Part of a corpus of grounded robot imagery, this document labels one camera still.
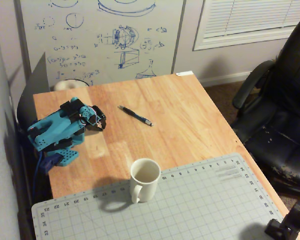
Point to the white window blinds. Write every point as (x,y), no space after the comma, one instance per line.
(252,22)

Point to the white round roll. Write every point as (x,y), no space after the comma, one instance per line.
(65,85)

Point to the black leather office chair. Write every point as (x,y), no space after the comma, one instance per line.
(282,125)

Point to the grey cutting mat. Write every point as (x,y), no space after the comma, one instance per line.
(165,207)

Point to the black camera stand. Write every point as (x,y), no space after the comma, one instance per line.
(287,222)

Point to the white ceramic mug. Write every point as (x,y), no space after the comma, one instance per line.
(143,185)

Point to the dark blue pen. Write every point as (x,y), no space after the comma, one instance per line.
(136,115)

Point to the dark blue table clamp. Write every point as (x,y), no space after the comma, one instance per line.
(50,162)

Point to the whiteboard with blue drawings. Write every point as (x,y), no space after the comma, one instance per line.
(95,50)

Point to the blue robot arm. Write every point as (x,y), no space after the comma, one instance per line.
(57,125)

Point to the dark grey flat panel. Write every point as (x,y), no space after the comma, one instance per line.
(37,85)

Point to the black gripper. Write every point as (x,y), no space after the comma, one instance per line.
(100,122)

